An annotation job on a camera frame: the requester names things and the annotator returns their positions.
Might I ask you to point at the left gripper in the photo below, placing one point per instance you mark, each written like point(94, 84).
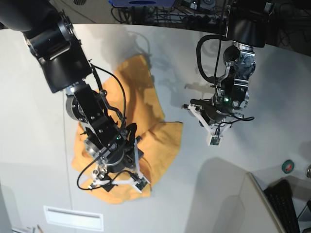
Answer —
point(210, 114)

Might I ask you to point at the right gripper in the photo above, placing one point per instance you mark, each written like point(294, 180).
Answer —
point(123, 157)

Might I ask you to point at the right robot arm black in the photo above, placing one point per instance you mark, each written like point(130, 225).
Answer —
point(110, 141)

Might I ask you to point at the green tape roll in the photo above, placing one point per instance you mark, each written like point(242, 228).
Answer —
point(288, 166)

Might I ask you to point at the black keyboard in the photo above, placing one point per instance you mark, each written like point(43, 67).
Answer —
point(280, 197)

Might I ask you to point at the blue box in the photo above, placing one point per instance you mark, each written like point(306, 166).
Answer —
point(134, 3)

